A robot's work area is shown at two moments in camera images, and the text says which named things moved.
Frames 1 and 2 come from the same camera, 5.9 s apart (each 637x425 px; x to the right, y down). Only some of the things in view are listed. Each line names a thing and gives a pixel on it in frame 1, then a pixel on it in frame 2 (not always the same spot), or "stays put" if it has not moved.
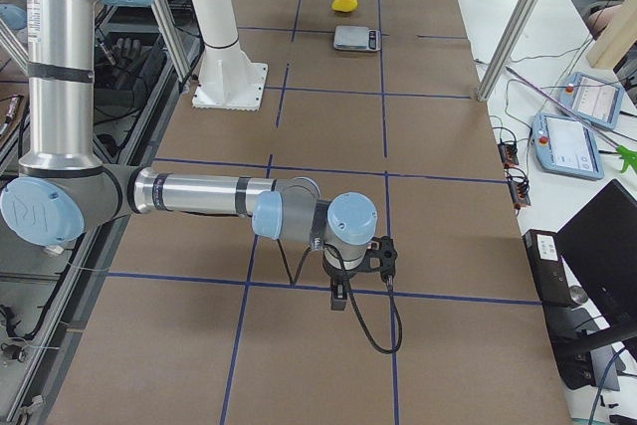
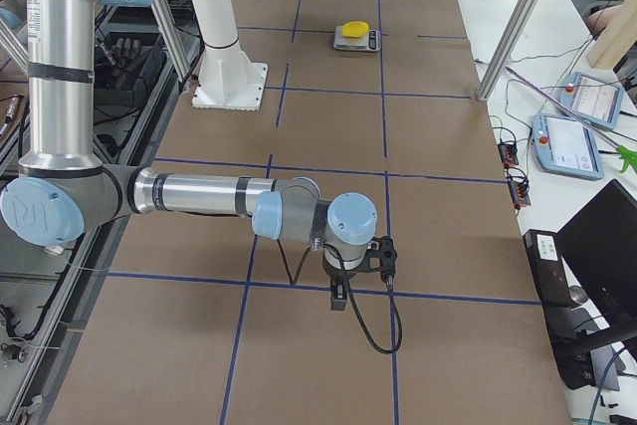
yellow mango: (344, 4) → (353, 29)
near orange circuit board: (520, 191) stays put
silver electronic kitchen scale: (356, 38) stays put
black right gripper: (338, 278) stays put
